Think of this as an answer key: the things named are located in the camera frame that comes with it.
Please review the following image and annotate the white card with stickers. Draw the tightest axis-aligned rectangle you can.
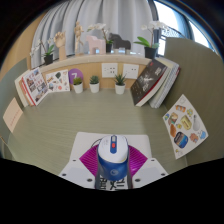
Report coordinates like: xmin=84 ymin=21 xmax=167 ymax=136
xmin=44 ymin=68 xmax=71 ymax=94

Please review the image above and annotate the white book behind black book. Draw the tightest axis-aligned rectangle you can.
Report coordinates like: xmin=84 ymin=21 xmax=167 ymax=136
xmin=148 ymin=56 xmax=182 ymax=110

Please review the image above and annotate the tan upright book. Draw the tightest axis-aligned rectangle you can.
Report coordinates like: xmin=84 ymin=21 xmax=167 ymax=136
xmin=19 ymin=78 xmax=36 ymax=107

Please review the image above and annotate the black horse figure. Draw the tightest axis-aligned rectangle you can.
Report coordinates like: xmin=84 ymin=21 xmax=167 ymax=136
xmin=108 ymin=32 xmax=132 ymax=54

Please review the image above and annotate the red-spined collage cover book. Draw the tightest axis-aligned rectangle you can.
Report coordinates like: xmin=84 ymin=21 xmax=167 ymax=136
xmin=20 ymin=66 xmax=50 ymax=107

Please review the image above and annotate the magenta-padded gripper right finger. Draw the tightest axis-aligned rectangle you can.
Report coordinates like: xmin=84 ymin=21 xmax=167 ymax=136
xmin=126 ymin=145 xmax=169 ymax=190

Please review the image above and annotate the green desk partition panel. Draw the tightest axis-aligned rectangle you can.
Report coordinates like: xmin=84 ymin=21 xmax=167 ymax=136
xmin=0 ymin=58 xmax=29 ymax=158
xmin=163 ymin=37 xmax=224 ymax=166

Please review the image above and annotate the small plant in white pot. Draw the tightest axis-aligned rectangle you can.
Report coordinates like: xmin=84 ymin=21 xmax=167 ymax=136
xmin=72 ymin=77 xmax=84 ymax=94
xmin=113 ymin=73 xmax=127 ymax=95
xmin=88 ymin=75 xmax=101 ymax=94

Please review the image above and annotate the grey curtain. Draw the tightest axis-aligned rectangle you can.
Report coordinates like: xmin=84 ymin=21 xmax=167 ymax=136
xmin=30 ymin=0 xmax=159 ymax=69

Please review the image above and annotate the colourful illustrated card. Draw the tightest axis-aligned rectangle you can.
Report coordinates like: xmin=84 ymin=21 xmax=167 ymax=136
xmin=162 ymin=94 xmax=209 ymax=160

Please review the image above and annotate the blue and white computer mouse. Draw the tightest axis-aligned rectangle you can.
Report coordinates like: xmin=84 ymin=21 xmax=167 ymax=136
xmin=96 ymin=134 xmax=130 ymax=183

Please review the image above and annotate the pink horse figure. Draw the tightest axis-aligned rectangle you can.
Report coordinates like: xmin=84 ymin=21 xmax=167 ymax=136
xmin=85 ymin=35 xmax=107 ymax=56

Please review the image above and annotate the wooden hand model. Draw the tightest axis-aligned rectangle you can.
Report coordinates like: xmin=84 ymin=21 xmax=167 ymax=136
xmin=53 ymin=31 xmax=67 ymax=62

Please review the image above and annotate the black cover book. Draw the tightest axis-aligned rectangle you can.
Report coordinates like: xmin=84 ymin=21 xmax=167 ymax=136
xmin=129 ymin=58 xmax=169 ymax=108

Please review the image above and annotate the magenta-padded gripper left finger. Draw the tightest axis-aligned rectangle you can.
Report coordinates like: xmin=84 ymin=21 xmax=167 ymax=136
xmin=58 ymin=144 xmax=101 ymax=190

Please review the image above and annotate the white upright book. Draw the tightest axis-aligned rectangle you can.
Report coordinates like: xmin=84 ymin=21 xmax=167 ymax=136
xmin=14 ymin=69 xmax=34 ymax=108

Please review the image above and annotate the beige book with red text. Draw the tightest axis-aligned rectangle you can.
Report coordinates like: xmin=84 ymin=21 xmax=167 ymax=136
xmin=2 ymin=97 xmax=24 ymax=134

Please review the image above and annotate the wooden mannequin figure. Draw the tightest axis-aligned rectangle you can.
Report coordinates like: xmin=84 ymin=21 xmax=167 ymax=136
xmin=73 ymin=20 xmax=85 ymax=56

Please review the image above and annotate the white wall socket plate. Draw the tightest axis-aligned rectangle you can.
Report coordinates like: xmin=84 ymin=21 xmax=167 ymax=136
xmin=101 ymin=62 xmax=119 ymax=79
xmin=122 ymin=63 xmax=140 ymax=80

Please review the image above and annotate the round purple number sign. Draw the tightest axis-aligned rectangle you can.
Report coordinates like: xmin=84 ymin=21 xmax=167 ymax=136
xmin=67 ymin=68 xmax=84 ymax=84

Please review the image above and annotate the dark-framed window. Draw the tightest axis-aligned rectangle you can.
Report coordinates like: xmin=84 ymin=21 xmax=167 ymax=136
xmin=153 ymin=1 xmax=214 ymax=56

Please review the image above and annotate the white orchid in black pot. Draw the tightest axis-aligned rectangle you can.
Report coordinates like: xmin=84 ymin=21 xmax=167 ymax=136
xmin=133 ymin=20 xmax=168 ymax=60
xmin=29 ymin=38 xmax=56 ymax=66
xmin=87 ymin=22 xmax=114 ymax=54

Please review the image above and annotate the white mouse pad with drawing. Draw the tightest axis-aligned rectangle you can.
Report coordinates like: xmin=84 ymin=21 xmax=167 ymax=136
xmin=69 ymin=131 xmax=153 ymax=191

